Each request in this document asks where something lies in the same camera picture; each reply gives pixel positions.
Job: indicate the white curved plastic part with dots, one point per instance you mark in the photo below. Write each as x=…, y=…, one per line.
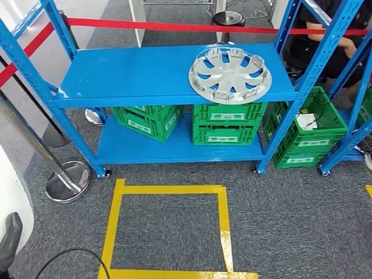
x=14, y=185

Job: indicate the green plastic crate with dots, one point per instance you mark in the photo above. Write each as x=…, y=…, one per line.
x=148, y=123
x=308, y=148
x=364, y=111
x=226, y=127

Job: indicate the white desk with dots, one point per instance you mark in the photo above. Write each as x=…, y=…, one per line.
x=138, y=19

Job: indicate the blue metal shelf rack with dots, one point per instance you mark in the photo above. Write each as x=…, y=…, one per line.
x=130, y=73
x=334, y=160

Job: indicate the long red barrier belt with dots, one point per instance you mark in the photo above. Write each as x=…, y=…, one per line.
x=174, y=27

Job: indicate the yellow floor tape frame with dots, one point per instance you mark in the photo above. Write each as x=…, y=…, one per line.
x=171, y=189

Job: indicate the black round stool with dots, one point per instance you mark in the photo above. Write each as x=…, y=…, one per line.
x=228, y=18

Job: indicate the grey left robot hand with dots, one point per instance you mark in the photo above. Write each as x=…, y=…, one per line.
x=11, y=235

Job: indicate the silver wheel hubcap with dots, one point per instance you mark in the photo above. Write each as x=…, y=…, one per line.
x=229, y=75

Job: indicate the short red barrier belt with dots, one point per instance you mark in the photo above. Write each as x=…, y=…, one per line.
x=29, y=49

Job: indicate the white furniture panel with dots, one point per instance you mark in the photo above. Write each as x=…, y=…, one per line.
x=278, y=11

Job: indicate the small white box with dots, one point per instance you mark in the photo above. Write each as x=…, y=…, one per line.
x=305, y=121

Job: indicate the chrome stanchion with chrome base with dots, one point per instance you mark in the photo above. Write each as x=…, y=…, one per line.
x=55, y=192

